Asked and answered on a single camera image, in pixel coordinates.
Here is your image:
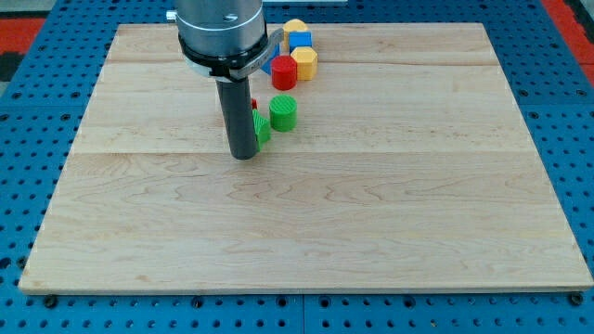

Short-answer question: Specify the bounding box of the blue cube block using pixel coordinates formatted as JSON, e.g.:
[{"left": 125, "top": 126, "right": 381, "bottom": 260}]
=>
[{"left": 289, "top": 31, "right": 313, "bottom": 53}]

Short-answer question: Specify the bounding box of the light wooden board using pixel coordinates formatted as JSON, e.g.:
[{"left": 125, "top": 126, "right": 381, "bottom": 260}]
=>
[{"left": 19, "top": 23, "right": 593, "bottom": 295}]

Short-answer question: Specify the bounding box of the red cylinder block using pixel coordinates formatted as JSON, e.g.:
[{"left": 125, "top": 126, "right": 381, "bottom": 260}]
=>
[{"left": 271, "top": 56, "right": 297, "bottom": 91}]

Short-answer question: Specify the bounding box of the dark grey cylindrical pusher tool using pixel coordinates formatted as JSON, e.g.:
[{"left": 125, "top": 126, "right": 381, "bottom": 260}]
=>
[{"left": 216, "top": 78, "right": 258, "bottom": 160}]

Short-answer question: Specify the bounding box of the blue block behind arm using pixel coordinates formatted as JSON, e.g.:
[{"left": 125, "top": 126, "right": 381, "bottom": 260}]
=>
[{"left": 261, "top": 45, "right": 280, "bottom": 76}]

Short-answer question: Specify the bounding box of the green cylinder block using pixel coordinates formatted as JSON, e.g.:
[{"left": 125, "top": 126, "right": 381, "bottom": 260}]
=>
[{"left": 269, "top": 95, "right": 298, "bottom": 132}]

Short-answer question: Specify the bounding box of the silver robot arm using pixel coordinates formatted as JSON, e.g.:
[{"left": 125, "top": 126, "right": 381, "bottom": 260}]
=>
[{"left": 166, "top": 0, "right": 284, "bottom": 83}]

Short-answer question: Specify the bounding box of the green angular block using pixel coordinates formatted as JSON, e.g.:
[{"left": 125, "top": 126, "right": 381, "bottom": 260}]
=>
[{"left": 252, "top": 109, "right": 271, "bottom": 151}]

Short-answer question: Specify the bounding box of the yellow hexagon block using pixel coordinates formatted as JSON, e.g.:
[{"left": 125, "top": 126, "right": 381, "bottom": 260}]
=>
[{"left": 291, "top": 46, "right": 318, "bottom": 81}]

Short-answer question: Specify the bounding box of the yellow block at back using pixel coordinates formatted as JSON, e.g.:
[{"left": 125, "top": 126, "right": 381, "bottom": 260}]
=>
[{"left": 282, "top": 19, "right": 309, "bottom": 40}]

